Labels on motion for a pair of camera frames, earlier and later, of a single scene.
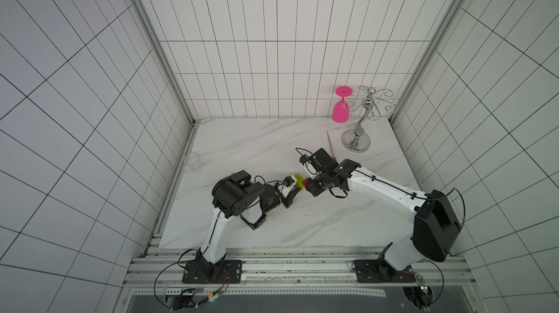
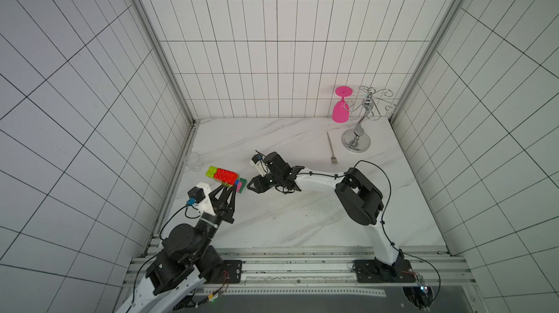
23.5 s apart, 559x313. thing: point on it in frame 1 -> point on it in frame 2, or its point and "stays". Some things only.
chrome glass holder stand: (356, 140) stays
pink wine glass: (341, 111) stays
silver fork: (330, 145) stays
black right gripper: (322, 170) -> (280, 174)
